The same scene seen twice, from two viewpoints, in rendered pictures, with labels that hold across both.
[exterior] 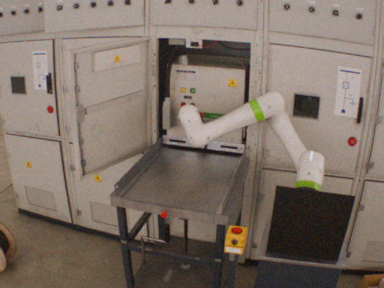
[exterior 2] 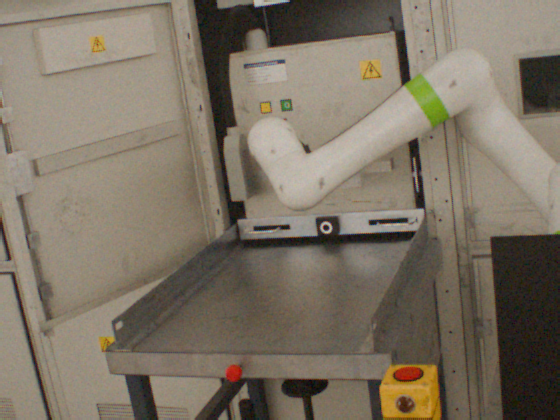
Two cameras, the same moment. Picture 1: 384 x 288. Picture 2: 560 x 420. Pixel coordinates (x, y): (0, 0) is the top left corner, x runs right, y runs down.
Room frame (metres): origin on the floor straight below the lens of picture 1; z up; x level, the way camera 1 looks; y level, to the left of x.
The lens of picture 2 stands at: (0.21, -0.14, 1.47)
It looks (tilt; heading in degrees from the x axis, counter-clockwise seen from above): 13 degrees down; 5
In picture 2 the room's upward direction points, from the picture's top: 9 degrees counter-clockwise
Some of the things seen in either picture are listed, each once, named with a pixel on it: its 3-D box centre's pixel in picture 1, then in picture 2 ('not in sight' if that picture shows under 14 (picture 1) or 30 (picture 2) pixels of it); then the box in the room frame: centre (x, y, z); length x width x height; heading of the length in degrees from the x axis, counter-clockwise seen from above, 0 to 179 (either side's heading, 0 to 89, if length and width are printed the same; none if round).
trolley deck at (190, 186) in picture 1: (186, 180); (291, 301); (1.95, 0.03, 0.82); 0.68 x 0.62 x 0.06; 164
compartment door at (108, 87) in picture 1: (112, 103); (104, 151); (2.15, 0.46, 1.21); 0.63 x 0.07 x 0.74; 143
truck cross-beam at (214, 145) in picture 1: (204, 142); (331, 222); (2.34, -0.08, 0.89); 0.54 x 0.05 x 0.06; 74
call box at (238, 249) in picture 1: (236, 239); (411, 402); (1.34, -0.19, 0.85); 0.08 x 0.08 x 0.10; 74
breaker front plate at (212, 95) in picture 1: (204, 105); (316, 134); (2.32, -0.07, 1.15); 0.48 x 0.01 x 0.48; 74
